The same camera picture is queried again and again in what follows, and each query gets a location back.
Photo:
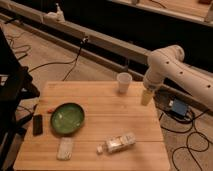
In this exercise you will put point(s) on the black chair frame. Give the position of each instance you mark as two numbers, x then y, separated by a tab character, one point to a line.
18	86

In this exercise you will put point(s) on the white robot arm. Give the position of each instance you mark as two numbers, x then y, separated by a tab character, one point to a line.
168	63

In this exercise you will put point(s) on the yellowish foam end effector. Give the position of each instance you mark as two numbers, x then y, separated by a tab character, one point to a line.
147	96

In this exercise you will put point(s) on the green ceramic bowl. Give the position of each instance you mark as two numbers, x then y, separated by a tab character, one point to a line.
67	118

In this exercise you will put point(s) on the blue power box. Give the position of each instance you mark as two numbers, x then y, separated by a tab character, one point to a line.
178	108

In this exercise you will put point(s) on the white rectangular sponge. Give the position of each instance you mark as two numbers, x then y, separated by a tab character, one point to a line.
65	148

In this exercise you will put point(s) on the clear plastic bottle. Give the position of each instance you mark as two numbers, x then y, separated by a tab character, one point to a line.
117	144

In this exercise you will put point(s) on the black rectangular remote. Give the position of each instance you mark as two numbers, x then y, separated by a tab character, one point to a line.
37	125

